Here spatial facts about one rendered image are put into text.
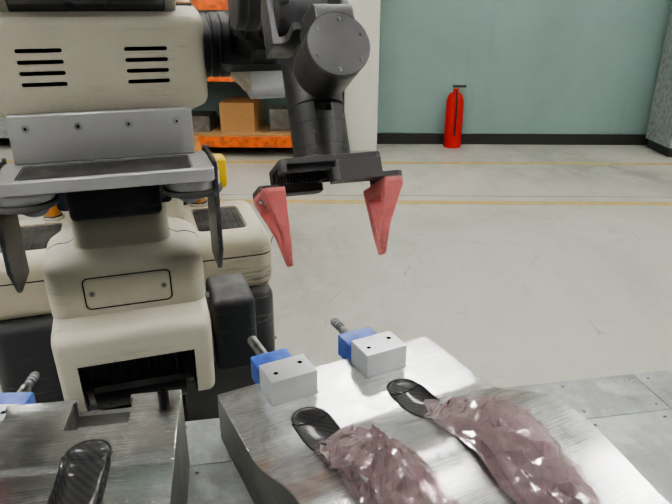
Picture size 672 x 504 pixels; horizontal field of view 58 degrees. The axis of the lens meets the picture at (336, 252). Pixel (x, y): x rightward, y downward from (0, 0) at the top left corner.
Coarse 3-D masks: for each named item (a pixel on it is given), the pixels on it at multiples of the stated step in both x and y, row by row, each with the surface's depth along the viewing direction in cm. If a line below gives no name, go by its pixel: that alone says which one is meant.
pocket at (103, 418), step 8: (72, 408) 54; (120, 408) 56; (128, 408) 56; (72, 416) 54; (80, 416) 55; (88, 416) 55; (96, 416) 56; (104, 416) 56; (112, 416) 56; (120, 416) 56; (128, 416) 56; (72, 424) 54; (80, 424) 56; (88, 424) 56; (96, 424) 56; (104, 424) 56; (112, 424) 56; (120, 424) 56
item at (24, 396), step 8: (32, 376) 69; (24, 384) 67; (32, 384) 68; (16, 392) 64; (24, 392) 64; (32, 392) 64; (0, 400) 63; (8, 400) 63; (16, 400) 63; (24, 400) 63; (32, 400) 64; (0, 408) 60; (0, 416) 59
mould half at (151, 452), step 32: (32, 416) 53; (64, 416) 53; (160, 416) 53; (0, 448) 49; (32, 448) 49; (64, 448) 49; (128, 448) 49; (160, 448) 49; (0, 480) 46; (32, 480) 46; (128, 480) 46; (160, 480) 46
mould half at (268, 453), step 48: (336, 384) 63; (384, 384) 63; (432, 384) 63; (480, 384) 63; (240, 432) 56; (288, 432) 56; (432, 432) 51; (576, 432) 50; (288, 480) 46; (336, 480) 45; (480, 480) 45; (624, 480) 47
